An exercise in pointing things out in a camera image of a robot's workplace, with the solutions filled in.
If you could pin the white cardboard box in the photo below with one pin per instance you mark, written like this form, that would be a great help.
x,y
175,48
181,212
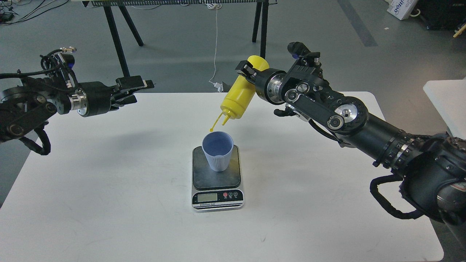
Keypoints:
x,y
401,9

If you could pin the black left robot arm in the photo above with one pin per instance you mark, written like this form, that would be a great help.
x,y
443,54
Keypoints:
x,y
26,108

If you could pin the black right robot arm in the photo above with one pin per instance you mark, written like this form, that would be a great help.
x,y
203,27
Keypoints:
x,y
427,171

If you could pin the blue plastic cup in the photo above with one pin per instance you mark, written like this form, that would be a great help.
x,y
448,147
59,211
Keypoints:
x,y
218,147

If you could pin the black trestle table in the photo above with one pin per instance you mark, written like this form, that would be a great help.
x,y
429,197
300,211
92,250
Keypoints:
x,y
188,49

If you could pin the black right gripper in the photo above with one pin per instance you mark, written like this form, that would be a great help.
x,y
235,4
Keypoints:
x,y
267,82

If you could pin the digital kitchen scale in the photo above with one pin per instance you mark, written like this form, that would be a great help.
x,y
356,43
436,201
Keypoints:
x,y
216,191

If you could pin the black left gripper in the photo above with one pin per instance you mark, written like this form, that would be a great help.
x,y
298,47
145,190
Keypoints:
x,y
101,99

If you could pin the white power adapter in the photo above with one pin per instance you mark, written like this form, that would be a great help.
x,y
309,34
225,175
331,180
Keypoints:
x,y
222,87

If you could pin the yellow squeeze bottle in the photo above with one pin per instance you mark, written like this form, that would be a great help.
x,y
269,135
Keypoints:
x,y
236,101

